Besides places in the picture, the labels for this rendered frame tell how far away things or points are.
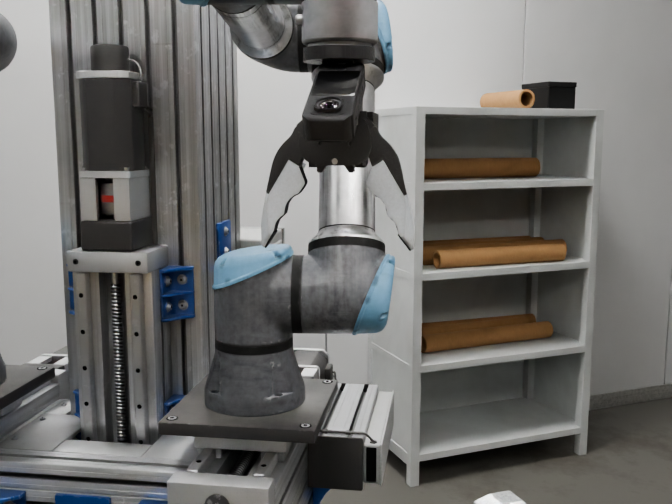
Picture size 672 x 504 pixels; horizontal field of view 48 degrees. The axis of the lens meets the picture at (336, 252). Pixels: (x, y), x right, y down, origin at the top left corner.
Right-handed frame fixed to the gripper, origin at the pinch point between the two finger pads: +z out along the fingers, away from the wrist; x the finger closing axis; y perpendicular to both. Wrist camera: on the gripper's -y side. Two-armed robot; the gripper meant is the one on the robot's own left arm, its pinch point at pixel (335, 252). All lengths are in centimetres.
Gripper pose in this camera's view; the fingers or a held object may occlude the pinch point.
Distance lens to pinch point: 75.5
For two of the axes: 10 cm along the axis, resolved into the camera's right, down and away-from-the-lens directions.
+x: -9.9, -0.2, 1.5
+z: 0.0, 9.9, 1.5
